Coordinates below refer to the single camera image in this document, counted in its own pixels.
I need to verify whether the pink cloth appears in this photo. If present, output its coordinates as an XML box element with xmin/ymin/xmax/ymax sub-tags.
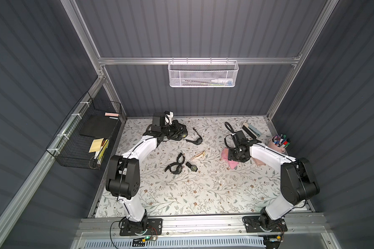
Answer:
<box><xmin>221</xmin><ymin>148</ymin><xmax>239</xmax><ymax>169</ymax></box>

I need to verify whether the black strap wristwatch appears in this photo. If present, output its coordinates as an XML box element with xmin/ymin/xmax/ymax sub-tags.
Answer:
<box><xmin>186</xmin><ymin>128</ymin><xmax>203</xmax><ymax>145</ymax></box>

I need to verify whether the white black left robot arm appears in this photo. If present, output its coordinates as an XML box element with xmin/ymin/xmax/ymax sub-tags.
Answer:
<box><xmin>106</xmin><ymin>111</ymin><xmax>188</xmax><ymax>234</ymax></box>

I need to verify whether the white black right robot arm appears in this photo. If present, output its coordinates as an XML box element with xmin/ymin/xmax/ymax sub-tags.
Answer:
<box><xmin>224</xmin><ymin>128</ymin><xmax>320</xmax><ymax>232</ymax></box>

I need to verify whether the green dial watch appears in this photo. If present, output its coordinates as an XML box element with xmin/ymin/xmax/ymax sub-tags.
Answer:
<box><xmin>186</xmin><ymin>162</ymin><xmax>198</xmax><ymax>172</ymax></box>

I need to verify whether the pink case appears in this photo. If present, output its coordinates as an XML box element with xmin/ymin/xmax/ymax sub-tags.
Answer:
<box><xmin>253</xmin><ymin>158</ymin><xmax>266</xmax><ymax>166</ymax></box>

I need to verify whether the pink pen cup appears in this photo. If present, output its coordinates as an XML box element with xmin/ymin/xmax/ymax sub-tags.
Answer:
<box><xmin>267</xmin><ymin>140</ymin><xmax>285</xmax><ymax>154</ymax></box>

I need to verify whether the coloured markers bunch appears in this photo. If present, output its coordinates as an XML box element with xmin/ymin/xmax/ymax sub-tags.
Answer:
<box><xmin>272</xmin><ymin>134</ymin><xmax>290</xmax><ymax>148</ymax></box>

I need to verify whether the black notebook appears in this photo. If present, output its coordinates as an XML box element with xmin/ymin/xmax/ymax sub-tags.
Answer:
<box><xmin>79</xmin><ymin>115</ymin><xmax>118</xmax><ymax>139</ymax></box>

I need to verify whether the yellow sticky note pad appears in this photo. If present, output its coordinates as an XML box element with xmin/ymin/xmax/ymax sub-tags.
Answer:
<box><xmin>89</xmin><ymin>138</ymin><xmax>106</xmax><ymax>153</ymax></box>

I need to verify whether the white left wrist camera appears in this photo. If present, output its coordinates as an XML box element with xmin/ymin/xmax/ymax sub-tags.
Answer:
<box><xmin>164</xmin><ymin>111</ymin><xmax>173</xmax><ymax>125</ymax></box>

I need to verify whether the beige strap watch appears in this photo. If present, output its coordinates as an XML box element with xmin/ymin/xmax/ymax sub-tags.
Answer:
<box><xmin>193</xmin><ymin>151</ymin><xmax>206</xmax><ymax>160</ymax></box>

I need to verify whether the white wire basket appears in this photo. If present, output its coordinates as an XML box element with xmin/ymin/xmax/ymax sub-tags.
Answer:
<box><xmin>168</xmin><ymin>60</ymin><xmax>239</xmax><ymax>88</ymax></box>

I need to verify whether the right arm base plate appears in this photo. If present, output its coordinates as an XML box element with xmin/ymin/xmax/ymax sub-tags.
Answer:
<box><xmin>242</xmin><ymin>215</ymin><xmax>288</xmax><ymax>233</ymax></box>

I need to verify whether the black wire basket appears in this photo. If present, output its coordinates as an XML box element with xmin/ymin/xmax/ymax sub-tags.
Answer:
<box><xmin>46</xmin><ymin>93</ymin><xmax>122</xmax><ymax>170</ymax></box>

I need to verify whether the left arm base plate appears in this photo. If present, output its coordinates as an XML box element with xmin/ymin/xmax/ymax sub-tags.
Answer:
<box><xmin>119</xmin><ymin>218</ymin><xmax>163</xmax><ymax>236</ymax></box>

